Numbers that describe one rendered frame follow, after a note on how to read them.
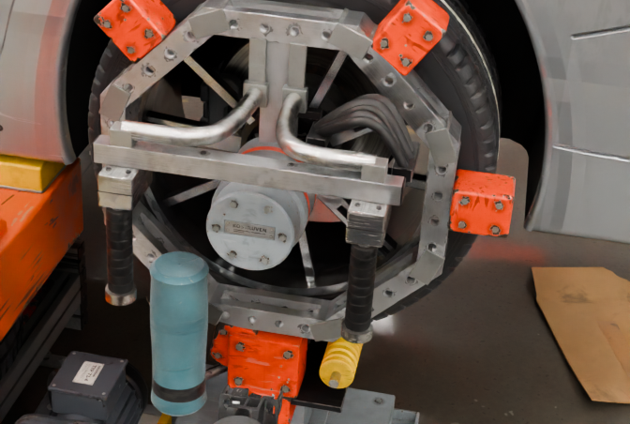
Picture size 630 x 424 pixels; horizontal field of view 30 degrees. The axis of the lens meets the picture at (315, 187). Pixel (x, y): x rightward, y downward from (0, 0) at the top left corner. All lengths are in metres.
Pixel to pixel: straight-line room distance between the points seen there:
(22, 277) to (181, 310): 0.37
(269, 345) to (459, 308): 1.22
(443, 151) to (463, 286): 1.49
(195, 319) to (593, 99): 0.69
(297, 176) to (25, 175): 0.70
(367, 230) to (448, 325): 1.50
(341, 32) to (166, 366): 0.59
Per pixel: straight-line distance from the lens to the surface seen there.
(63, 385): 2.07
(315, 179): 1.54
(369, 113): 1.57
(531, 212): 1.93
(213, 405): 2.34
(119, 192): 1.60
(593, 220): 1.93
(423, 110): 1.69
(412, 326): 2.99
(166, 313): 1.79
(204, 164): 1.57
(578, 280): 3.24
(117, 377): 2.08
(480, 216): 1.75
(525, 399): 2.81
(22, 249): 2.04
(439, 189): 1.74
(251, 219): 1.65
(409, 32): 1.64
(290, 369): 1.94
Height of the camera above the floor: 1.69
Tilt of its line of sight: 28 degrees down
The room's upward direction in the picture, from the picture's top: 4 degrees clockwise
